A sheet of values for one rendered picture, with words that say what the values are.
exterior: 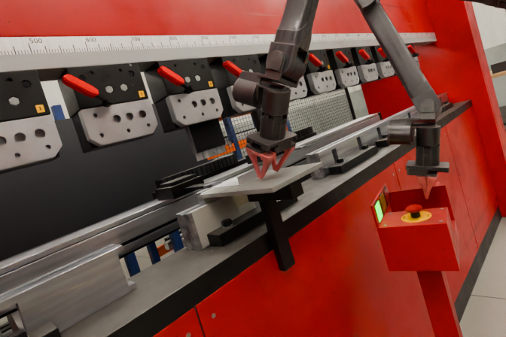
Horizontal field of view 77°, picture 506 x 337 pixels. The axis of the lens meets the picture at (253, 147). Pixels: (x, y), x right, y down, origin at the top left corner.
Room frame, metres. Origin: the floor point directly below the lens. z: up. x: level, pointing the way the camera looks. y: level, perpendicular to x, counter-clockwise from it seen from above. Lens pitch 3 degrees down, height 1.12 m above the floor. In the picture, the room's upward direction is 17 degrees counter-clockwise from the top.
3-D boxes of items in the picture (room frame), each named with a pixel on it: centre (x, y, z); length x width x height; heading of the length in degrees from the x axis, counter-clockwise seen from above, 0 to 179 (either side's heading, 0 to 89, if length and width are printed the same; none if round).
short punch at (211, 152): (0.87, 0.11, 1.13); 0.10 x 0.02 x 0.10; 133
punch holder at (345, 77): (1.40, -0.45, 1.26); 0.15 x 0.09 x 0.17; 133
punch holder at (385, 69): (1.68, -0.75, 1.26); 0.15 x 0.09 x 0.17; 133
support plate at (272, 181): (0.77, 0.01, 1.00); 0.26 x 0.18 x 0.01; 43
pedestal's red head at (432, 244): (0.85, -0.37, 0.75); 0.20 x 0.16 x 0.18; 146
